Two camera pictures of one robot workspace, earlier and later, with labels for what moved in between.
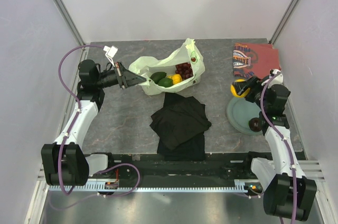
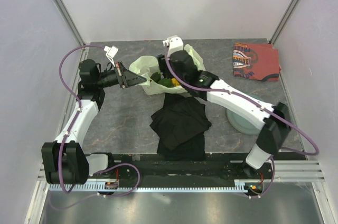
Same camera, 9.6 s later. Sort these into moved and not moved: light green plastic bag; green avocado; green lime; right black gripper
Moved: right black gripper
Not moved: light green plastic bag; green lime; green avocado
